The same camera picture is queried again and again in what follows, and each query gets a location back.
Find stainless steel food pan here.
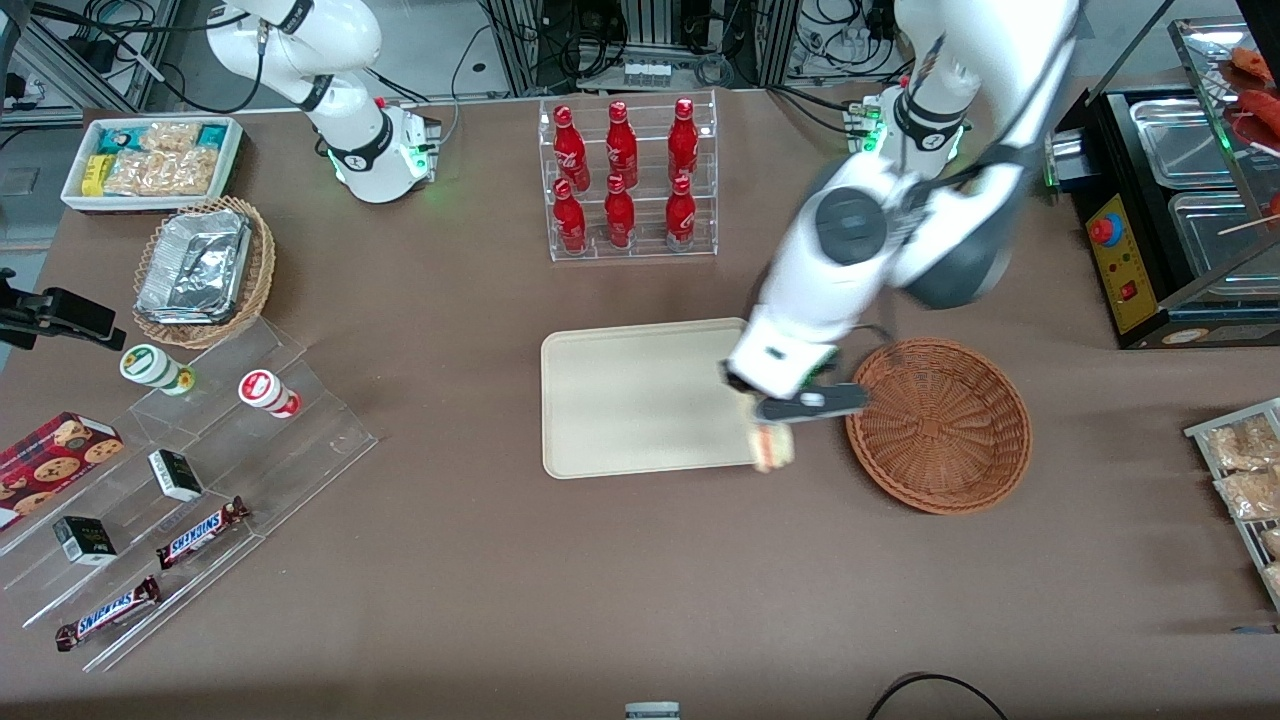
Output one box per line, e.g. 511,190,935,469
1130,98,1241,191
1168,190,1280,281

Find light wicker basket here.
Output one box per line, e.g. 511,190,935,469
132,195,277,350

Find sandwich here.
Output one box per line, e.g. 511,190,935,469
750,420,797,473

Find small black carton box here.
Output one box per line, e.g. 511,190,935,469
148,449,205,503
52,516,118,567

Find Snickers chocolate bar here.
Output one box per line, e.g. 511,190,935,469
55,577,162,652
156,497,251,571

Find cream plastic serving tray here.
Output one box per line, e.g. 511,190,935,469
541,318,766,480

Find aluminium equipment frame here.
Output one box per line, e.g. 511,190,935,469
480,0,801,93
0,0,181,121

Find clear acrylic bottle rack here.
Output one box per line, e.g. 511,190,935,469
538,90,719,263

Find red lid snack cup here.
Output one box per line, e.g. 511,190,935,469
238,369,302,419

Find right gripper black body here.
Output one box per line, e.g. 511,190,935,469
0,268,128,351

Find grey wire snack rack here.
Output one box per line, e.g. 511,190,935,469
1185,398,1280,611

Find brown round wicker basket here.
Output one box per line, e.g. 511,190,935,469
846,338,1032,516

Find clear bag beige snacks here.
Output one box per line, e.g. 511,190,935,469
105,150,221,196
140,120,201,153

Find black hot food warmer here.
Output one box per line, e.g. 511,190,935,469
1045,15,1280,351

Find clear acrylic stepped shelf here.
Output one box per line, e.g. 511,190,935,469
0,318,379,673

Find black cable loop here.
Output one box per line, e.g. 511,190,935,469
865,673,1011,720

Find red tartan cookie box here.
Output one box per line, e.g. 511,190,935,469
0,412,125,531

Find silver foil package stack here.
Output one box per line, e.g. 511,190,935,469
135,208,252,326

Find white rectangular snack bin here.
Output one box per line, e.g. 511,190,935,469
60,115,246,213

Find green lid snack cup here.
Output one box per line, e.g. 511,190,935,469
119,343,196,397

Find red cola bottle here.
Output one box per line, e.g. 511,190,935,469
605,100,639,189
668,97,699,183
553,178,589,254
665,175,698,251
553,105,591,191
604,173,637,249

